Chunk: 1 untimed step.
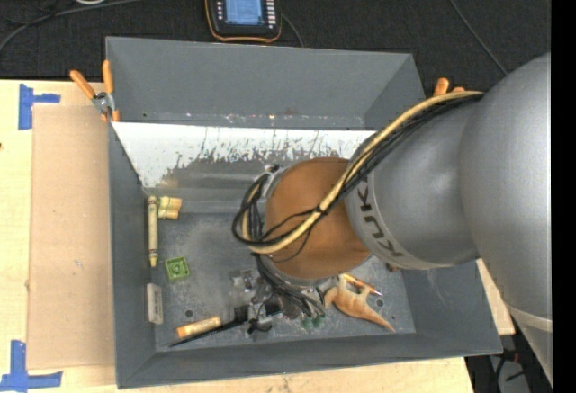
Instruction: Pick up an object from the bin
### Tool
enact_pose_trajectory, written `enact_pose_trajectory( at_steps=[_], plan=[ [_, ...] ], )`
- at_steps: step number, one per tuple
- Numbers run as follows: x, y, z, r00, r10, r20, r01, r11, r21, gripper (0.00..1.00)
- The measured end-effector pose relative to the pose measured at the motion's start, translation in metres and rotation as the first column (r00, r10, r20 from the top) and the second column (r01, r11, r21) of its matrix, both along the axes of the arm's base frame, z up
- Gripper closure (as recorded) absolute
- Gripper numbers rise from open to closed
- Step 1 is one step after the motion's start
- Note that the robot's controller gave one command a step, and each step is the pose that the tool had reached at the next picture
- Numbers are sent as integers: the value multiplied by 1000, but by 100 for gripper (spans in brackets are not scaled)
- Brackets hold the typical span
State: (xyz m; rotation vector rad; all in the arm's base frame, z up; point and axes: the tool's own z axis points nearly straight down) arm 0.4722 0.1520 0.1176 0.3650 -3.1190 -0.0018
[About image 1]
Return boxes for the pale yellow double roll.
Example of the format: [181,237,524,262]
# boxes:
[157,195,184,221]

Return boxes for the grey metal bin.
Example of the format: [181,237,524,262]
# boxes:
[103,36,505,390]

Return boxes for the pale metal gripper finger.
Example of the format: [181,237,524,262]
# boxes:
[229,268,258,293]

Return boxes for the yellow crayon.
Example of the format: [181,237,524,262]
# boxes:
[147,194,160,269]

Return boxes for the green square block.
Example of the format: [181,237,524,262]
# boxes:
[164,255,192,282]

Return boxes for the orange toy dinosaur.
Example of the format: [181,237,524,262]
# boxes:
[323,272,398,334]

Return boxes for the brown cardboard board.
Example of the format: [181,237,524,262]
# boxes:
[25,104,117,372]

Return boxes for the white flat packet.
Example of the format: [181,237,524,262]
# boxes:
[145,282,165,326]

